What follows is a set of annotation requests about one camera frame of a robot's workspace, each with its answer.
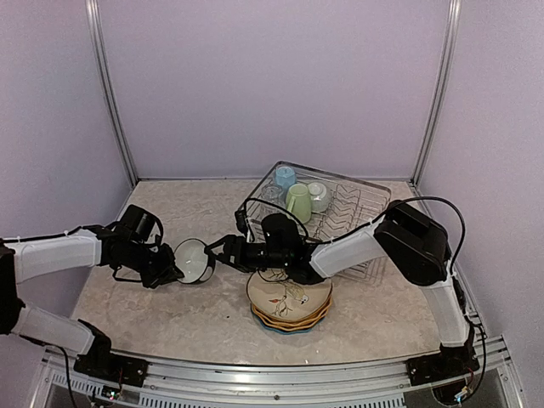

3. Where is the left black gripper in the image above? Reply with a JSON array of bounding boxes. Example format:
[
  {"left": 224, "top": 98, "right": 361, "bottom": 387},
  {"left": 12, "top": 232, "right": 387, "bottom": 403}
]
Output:
[{"left": 125, "top": 241, "right": 184, "bottom": 288}]

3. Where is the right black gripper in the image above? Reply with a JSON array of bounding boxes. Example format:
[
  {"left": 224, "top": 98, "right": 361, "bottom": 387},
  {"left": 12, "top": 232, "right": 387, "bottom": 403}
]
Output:
[{"left": 204, "top": 234, "right": 288, "bottom": 273}]

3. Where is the dark blue bowl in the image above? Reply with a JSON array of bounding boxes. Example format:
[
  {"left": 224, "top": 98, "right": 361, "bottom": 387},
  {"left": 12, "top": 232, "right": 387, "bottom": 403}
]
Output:
[{"left": 174, "top": 238, "right": 216, "bottom": 285}]

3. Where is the beige plate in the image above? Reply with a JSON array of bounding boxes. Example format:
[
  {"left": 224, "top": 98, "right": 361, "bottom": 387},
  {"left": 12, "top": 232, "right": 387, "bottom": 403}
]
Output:
[{"left": 246, "top": 269, "right": 333, "bottom": 320}]

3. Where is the yellow dotted plate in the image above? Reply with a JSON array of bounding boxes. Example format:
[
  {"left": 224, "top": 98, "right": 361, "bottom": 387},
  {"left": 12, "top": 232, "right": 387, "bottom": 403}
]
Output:
[
  {"left": 251, "top": 297, "right": 332, "bottom": 326},
  {"left": 251, "top": 306, "right": 331, "bottom": 332}
]

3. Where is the green mug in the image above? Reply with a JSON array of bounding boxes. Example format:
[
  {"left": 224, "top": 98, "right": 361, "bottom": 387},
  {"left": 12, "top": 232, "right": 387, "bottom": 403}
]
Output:
[{"left": 286, "top": 183, "right": 312, "bottom": 224}]

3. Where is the blue dotted plate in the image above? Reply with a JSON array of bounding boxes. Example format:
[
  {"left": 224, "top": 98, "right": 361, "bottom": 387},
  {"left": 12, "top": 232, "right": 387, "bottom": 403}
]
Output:
[{"left": 252, "top": 310, "right": 326, "bottom": 334}]

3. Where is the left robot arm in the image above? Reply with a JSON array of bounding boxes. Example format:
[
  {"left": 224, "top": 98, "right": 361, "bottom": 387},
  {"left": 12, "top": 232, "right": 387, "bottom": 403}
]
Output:
[{"left": 1, "top": 205, "right": 184, "bottom": 378}]

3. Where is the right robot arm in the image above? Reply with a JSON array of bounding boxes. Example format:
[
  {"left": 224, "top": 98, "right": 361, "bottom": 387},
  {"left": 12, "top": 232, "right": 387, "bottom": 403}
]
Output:
[{"left": 204, "top": 199, "right": 475, "bottom": 377}]

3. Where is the light blue faceted cup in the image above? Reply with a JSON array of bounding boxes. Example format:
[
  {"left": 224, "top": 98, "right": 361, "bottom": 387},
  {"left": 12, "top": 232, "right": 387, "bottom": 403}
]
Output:
[{"left": 274, "top": 165, "right": 297, "bottom": 192}]

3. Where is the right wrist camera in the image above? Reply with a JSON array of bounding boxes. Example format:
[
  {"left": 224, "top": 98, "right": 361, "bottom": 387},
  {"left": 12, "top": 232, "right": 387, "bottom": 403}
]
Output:
[{"left": 235, "top": 208, "right": 248, "bottom": 235}]

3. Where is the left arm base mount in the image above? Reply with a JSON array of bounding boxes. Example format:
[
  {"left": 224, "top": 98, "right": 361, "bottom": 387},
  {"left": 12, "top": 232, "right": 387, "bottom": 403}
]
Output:
[{"left": 74, "top": 354, "right": 149, "bottom": 388}]

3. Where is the metal wire dish rack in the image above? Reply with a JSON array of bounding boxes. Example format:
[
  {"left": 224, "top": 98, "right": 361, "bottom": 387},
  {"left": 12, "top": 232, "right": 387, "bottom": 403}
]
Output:
[{"left": 242, "top": 160, "right": 393, "bottom": 282}]

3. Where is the aluminium front rail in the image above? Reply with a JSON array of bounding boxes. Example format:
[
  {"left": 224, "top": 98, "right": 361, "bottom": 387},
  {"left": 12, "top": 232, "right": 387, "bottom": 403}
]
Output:
[{"left": 29, "top": 335, "right": 524, "bottom": 408}]

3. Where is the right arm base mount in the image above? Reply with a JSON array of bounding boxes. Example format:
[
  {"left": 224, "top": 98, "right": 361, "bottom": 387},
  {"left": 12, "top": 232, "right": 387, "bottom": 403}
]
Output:
[{"left": 405, "top": 354, "right": 480, "bottom": 386}]

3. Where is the left corner aluminium post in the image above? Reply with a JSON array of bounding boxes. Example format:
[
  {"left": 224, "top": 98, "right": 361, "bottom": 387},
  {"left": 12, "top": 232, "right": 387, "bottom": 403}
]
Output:
[{"left": 85, "top": 0, "right": 139, "bottom": 189}]

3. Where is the corner aluminium post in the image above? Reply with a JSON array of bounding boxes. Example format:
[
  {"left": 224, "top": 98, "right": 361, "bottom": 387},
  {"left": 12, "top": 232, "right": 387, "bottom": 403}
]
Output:
[
  {"left": 411, "top": 0, "right": 462, "bottom": 189},
  {"left": 85, "top": 0, "right": 139, "bottom": 189}
]

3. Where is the right corner aluminium post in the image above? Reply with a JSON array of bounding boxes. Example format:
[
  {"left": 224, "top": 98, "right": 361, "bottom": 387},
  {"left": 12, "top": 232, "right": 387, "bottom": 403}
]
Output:
[{"left": 411, "top": 0, "right": 462, "bottom": 189}]

